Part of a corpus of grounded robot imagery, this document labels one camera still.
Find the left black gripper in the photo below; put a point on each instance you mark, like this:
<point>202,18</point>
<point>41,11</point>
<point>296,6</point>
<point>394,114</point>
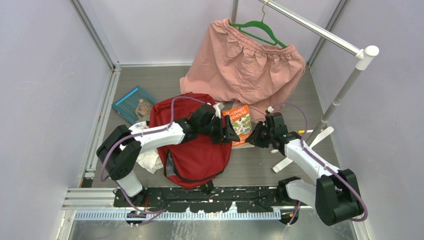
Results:
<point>231,135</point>

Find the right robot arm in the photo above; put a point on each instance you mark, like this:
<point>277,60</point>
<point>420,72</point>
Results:
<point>335,195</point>

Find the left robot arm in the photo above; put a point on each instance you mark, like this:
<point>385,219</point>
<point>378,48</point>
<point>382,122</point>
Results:
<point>119,152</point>

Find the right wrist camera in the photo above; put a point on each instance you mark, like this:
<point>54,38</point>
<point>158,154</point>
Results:
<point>274,119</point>

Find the white crumpled cloth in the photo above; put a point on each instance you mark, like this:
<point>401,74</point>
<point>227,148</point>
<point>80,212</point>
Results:
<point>149,160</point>

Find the orange treehouse book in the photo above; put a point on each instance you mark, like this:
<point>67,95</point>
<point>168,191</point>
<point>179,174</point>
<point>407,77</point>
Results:
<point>241,122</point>

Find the red backpack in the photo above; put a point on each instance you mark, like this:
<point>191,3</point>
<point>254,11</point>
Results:
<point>193,163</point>

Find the blue book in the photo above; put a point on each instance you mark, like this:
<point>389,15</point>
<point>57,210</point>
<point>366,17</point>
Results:
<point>135,106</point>

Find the yellow capped marker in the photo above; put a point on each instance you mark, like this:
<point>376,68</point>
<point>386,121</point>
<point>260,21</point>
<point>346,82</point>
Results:
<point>309,131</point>

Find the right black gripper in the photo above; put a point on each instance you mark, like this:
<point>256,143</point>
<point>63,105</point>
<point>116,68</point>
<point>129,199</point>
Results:
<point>254,139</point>

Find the pink skirt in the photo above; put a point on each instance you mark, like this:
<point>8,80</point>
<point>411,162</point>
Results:
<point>232,67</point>

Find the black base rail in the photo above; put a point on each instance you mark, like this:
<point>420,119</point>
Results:
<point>245,199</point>

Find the green clothes hanger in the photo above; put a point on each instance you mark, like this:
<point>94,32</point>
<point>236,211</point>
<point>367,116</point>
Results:
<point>260,25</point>

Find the white clothes rack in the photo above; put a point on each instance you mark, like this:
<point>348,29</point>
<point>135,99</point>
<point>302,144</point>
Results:
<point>359,121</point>

